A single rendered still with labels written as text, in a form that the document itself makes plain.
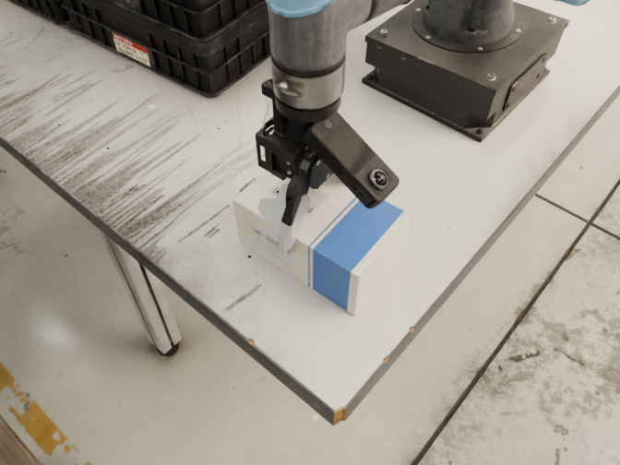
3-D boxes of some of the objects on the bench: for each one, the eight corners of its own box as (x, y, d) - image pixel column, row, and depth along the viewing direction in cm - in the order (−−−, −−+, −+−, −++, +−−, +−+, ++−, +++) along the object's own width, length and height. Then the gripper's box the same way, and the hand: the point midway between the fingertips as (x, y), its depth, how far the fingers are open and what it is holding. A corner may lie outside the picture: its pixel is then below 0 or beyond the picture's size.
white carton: (403, 256, 79) (412, 215, 72) (354, 315, 74) (359, 277, 66) (292, 192, 87) (290, 149, 80) (239, 242, 81) (232, 199, 74)
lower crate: (312, 29, 115) (313, -29, 106) (213, 106, 100) (204, 46, 91) (170, -28, 130) (159, -83, 120) (65, 32, 115) (42, -26, 105)
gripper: (324, 34, 67) (321, 157, 83) (210, 119, 58) (232, 240, 73) (385, 60, 64) (371, 183, 80) (275, 155, 54) (283, 274, 70)
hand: (321, 220), depth 75 cm, fingers closed on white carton, 13 cm apart
